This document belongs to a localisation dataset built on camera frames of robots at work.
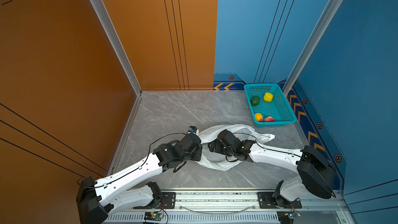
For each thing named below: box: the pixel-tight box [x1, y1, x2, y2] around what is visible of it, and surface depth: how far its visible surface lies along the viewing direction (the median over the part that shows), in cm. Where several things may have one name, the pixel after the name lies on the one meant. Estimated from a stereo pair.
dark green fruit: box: [250, 95, 261, 107], surface depth 111 cm
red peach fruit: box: [264, 116, 275, 122], surface depth 101 cm
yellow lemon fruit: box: [263, 92, 274, 103], surface depth 114 cm
